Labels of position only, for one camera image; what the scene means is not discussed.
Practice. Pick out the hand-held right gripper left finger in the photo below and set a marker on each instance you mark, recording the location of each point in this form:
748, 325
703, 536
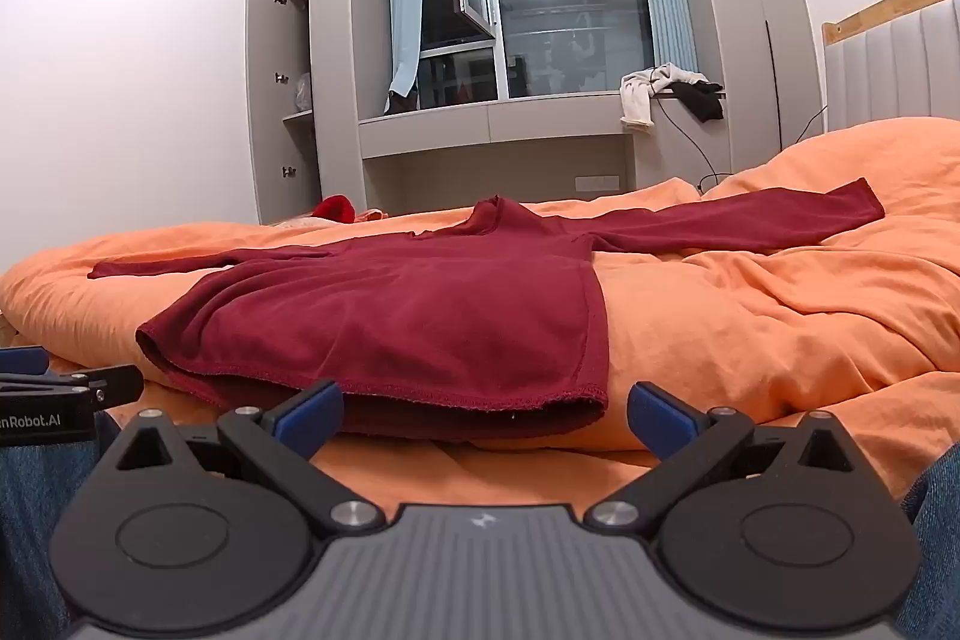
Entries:
313, 413

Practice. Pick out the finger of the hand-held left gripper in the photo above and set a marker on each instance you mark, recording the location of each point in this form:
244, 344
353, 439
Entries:
22, 359
112, 385

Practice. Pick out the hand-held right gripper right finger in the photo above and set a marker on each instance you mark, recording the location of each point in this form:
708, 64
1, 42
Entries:
656, 415

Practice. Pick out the dark red sweater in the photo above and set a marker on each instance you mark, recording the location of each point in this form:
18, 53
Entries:
390, 317

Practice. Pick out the person's left leg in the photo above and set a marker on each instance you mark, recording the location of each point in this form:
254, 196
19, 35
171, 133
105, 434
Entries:
30, 520

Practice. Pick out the person's leg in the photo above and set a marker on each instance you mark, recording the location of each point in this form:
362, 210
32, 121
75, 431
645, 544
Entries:
937, 550
30, 520

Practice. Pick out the orange duvet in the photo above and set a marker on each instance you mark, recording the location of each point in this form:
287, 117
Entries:
787, 325

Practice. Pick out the small red cloth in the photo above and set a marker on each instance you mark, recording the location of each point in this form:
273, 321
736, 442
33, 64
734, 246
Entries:
335, 209

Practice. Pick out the grey open cupboard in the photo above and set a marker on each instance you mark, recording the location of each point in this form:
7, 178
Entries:
292, 160

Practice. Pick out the person's right leg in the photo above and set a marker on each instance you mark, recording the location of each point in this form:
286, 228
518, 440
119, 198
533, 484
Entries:
937, 550

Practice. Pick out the black cloth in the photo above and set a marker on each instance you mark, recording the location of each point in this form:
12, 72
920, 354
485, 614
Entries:
705, 102

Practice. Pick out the white cloth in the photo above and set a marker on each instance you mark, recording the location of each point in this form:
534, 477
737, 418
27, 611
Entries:
637, 96

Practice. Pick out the clear plastic bag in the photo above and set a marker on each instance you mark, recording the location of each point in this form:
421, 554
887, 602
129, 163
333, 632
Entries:
302, 93

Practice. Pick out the grey window desk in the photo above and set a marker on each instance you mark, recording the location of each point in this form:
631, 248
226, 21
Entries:
525, 119

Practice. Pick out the tall grey wardrobe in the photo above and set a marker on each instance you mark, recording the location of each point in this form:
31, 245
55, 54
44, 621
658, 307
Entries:
742, 10

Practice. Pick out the large glass window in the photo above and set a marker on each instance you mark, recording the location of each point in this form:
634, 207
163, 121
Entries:
555, 10

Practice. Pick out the grey padded headboard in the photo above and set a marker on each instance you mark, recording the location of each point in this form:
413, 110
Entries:
892, 63

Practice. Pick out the white wall socket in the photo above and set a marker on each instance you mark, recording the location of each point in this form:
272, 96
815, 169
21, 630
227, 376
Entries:
598, 183

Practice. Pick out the wooden headboard rail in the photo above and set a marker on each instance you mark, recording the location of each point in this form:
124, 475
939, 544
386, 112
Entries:
892, 6

